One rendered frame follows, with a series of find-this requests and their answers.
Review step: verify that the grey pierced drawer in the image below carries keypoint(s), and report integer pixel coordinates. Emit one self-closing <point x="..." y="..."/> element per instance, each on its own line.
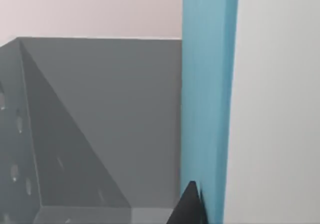
<point x="82" y="133"/>

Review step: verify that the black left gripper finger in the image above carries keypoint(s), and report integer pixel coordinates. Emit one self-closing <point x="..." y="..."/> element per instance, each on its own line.
<point x="189" y="206"/>

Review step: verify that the light blue book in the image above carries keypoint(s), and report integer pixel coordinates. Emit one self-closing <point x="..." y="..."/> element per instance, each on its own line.
<point x="207" y="88"/>

